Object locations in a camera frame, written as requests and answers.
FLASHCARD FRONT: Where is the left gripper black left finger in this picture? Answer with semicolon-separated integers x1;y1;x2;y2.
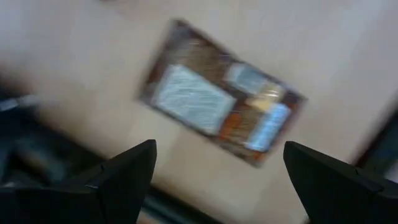
62;139;158;224

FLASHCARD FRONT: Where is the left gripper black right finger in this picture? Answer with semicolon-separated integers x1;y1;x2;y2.
282;140;385;224

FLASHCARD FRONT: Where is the brown foil food packet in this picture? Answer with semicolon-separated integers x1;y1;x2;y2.
135;18;308;169

